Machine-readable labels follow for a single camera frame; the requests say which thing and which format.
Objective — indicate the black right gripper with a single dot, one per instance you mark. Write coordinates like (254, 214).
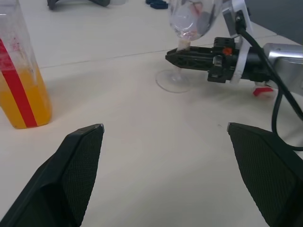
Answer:
(222, 68)

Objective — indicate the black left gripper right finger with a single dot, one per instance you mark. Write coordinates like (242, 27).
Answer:
(272, 177)

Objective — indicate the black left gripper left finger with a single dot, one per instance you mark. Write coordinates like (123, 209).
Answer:
(59, 179)

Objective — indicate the clear wine glass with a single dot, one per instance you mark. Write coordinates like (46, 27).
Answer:
(189, 21)

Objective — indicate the white red-taped bottle cap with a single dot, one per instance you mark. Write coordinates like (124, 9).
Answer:
(262, 91)

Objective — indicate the orange juice plastic bottle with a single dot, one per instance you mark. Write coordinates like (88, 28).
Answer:
(23, 94)

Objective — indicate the grey curved headband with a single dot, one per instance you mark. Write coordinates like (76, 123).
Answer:
(99, 2)

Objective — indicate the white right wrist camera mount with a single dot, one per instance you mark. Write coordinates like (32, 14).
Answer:
(241, 59)

